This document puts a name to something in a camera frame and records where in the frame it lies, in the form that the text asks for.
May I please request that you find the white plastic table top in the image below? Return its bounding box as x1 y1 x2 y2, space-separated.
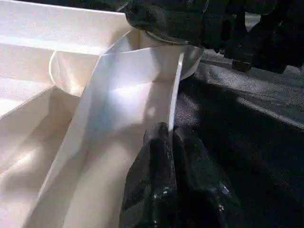
0 0 204 228

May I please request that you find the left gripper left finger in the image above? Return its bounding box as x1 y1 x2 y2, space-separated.
119 122 178 228

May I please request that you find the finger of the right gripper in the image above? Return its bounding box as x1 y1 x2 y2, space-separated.
124 0 205 46

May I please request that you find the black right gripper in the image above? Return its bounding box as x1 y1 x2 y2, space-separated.
200 0 304 75

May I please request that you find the black work mat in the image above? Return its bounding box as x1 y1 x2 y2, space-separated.
171 45 304 228

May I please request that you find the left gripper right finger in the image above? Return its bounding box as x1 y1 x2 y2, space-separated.
172 129 243 228

